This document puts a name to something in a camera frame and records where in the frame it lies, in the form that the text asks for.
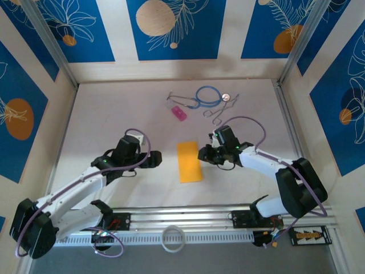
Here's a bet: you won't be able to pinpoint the orange paper sheet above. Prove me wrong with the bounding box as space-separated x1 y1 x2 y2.
176 140 204 183

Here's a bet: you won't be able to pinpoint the metal crucible tongs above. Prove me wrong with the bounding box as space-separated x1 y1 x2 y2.
202 94 240 126

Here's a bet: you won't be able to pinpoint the blue stethoscope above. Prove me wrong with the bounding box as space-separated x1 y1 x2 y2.
167 86 230 110

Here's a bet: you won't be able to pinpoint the pink plastic box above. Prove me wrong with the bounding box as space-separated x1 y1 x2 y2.
171 105 188 123

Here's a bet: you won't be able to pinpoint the black panel with orange connectors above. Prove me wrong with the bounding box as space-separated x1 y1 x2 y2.
289 225 333 246

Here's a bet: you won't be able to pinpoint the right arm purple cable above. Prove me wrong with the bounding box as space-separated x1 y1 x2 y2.
212 115 328 249

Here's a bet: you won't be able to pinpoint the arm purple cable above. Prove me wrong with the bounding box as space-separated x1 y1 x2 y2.
15 128 152 257
212 115 328 249

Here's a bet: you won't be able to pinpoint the aluminium mounting rail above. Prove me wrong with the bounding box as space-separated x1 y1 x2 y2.
24 204 339 237

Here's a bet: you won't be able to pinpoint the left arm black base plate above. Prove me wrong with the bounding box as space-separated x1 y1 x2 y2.
96 212 132 231

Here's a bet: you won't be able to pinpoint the aluminium side rail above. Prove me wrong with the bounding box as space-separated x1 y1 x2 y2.
274 81 303 163

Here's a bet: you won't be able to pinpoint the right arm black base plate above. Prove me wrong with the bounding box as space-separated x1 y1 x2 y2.
231 209 285 229

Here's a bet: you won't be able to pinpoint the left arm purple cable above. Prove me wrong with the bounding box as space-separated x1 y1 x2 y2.
15 128 152 257

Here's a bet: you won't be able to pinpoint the white slotted cable duct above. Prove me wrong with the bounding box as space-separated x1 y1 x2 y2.
54 231 254 248

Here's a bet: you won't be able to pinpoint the white tape ring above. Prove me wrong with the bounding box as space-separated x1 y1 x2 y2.
161 225 186 253

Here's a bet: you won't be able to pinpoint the aluminium frame post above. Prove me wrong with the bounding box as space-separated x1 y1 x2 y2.
19 0 80 89
277 0 353 86

